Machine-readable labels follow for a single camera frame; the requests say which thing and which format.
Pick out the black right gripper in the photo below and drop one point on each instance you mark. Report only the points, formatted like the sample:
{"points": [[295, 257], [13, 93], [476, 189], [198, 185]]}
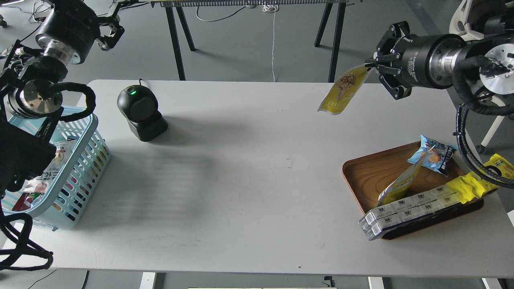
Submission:
{"points": [[416, 61]]}

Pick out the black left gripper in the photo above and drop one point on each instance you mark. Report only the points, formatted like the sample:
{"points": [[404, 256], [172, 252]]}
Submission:
{"points": [[77, 26]]}

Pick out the yellow white snack pouch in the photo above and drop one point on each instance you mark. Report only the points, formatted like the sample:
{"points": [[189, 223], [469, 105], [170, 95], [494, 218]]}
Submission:
{"points": [[344, 89]]}

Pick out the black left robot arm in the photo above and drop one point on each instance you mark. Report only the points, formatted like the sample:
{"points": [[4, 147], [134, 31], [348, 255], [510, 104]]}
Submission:
{"points": [[52, 155]]}

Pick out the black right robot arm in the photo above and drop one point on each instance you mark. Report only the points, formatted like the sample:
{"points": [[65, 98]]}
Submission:
{"points": [[490, 61]]}

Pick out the blue snack bag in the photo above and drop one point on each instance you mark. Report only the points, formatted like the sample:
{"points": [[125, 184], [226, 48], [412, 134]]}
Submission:
{"points": [[439, 154]]}

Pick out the white boxed snack pack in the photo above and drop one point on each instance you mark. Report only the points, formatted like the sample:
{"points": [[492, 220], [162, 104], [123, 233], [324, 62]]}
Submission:
{"points": [[405, 212]]}

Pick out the yellow cartoon snack bag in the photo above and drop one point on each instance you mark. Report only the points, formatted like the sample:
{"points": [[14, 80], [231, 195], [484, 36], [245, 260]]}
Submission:
{"points": [[471, 186]]}

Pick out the snacks inside basket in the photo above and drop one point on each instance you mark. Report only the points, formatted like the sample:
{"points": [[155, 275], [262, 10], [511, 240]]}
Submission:
{"points": [[36, 188]]}

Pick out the light blue plastic basket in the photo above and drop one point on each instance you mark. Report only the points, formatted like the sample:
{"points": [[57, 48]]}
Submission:
{"points": [[64, 204]]}

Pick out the black barcode scanner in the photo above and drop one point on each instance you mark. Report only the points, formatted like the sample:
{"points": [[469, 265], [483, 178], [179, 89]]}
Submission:
{"points": [[139, 106]]}

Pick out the brown wooden tray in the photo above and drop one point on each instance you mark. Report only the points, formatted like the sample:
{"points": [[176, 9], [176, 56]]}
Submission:
{"points": [[367, 176]]}

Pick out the black trestle table frame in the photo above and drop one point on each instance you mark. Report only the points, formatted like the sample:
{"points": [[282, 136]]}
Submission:
{"points": [[178, 5]]}

